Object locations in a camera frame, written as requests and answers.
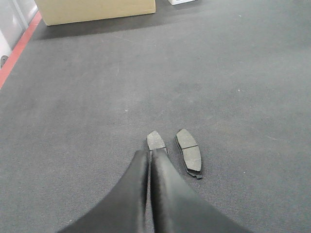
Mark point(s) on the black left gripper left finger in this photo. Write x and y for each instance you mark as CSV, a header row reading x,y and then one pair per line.
x,y
123,208

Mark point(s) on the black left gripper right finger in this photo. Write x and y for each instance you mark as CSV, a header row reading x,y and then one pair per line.
x,y
177,208

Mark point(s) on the grey brake pad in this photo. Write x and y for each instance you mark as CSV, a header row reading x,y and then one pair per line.
x,y
190,152
155,142

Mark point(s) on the black conveyor belt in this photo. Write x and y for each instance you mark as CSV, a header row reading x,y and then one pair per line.
x,y
83,97

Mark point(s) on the long white box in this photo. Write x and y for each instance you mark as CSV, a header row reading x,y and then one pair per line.
x,y
176,2

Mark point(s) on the cardboard box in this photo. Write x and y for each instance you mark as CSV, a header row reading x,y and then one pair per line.
x,y
57,12

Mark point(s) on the red conveyor frame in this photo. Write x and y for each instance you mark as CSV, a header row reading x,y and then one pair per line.
x,y
19,48

